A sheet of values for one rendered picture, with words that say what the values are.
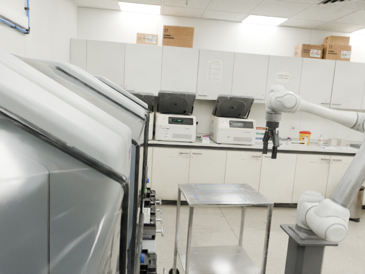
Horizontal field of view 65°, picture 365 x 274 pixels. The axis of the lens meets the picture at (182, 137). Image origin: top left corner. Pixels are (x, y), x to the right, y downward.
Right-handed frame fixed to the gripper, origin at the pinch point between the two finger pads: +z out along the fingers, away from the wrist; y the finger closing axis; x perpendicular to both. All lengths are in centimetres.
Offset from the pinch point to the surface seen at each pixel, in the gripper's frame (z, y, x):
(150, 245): 46, -23, 69
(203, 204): 38, 15, 34
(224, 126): 6, 221, -28
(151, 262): 38, -52, 68
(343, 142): 24, 264, -236
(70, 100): -29, -114, 85
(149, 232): 42, -17, 70
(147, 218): 35, -15, 71
